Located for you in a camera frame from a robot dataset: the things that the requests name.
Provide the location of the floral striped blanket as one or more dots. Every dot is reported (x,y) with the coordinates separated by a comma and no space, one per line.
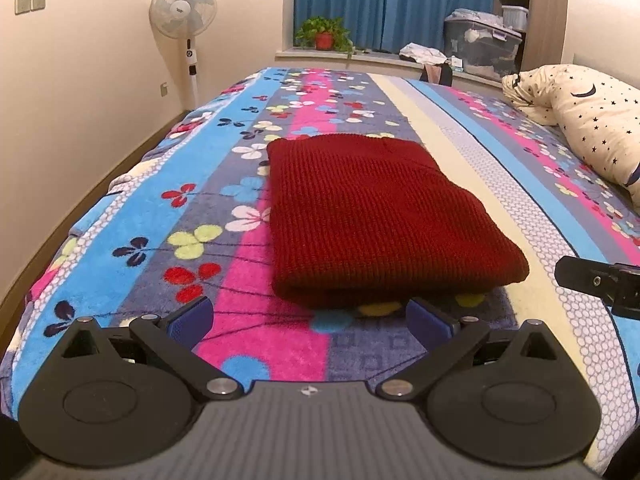
(165,240)

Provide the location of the small clear storage box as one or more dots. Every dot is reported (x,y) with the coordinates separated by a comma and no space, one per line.
(515,17)

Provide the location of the cream star print pillow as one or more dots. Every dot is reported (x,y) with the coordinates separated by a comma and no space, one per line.
(595,120)

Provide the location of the potted green plant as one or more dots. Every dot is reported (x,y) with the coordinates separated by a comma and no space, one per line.
(324,35)

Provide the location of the white standing fan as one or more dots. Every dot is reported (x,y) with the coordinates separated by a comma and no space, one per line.
(183,7)

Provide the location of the white windowsill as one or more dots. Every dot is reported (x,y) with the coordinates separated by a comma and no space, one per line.
(380,61)

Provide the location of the blue curtain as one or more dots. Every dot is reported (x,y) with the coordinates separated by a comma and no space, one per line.
(390,0)

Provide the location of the wooden shelf unit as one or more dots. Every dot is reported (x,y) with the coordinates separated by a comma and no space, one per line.
(547,20)

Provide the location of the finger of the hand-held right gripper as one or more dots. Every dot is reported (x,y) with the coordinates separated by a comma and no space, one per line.
(580,274)

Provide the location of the white crumpled clothes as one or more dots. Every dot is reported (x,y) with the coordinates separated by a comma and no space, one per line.
(422,53)

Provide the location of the red knitted sweater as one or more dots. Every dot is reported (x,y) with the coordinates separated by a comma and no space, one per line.
(380,210)

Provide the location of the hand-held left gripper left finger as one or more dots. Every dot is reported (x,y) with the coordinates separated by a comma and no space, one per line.
(192,321)

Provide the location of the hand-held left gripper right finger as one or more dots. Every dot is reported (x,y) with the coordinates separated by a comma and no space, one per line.
(426,321)

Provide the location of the large clear storage bin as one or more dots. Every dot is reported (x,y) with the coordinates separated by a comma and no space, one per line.
(482,50)

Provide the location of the dark cloth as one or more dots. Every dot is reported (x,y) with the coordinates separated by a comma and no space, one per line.
(436,75)

